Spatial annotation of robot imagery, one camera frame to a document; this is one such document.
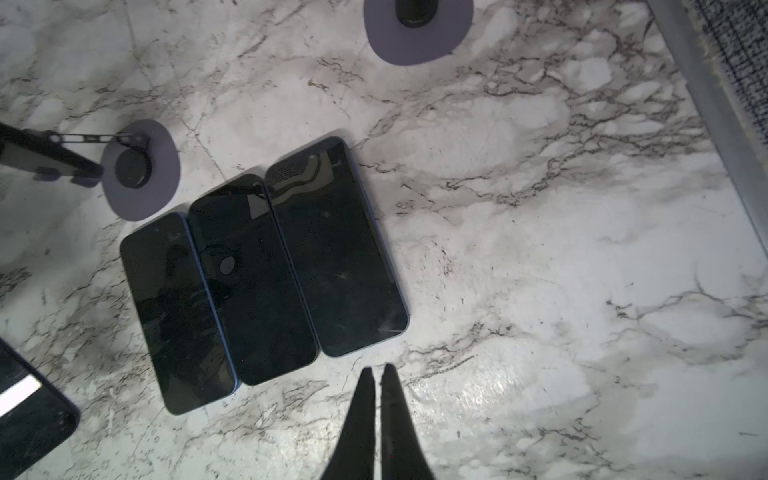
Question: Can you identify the round purple stand far right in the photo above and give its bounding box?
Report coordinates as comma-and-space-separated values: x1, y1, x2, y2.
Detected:
363, 0, 474, 66

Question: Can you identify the round dark stand centre-right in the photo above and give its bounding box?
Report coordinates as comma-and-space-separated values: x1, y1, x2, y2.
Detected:
44, 118, 182, 223

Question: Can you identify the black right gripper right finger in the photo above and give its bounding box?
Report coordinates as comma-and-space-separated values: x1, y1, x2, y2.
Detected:
381, 364, 435, 480

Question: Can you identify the black phone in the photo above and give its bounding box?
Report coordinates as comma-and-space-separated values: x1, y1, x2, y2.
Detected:
1, 124, 103, 180
120, 212, 239, 415
1, 342, 80, 479
266, 136, 409, 357
187, 174, 319, 386

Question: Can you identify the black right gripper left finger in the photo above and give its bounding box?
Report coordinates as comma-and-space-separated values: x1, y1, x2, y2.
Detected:
321, 367, 376, 480

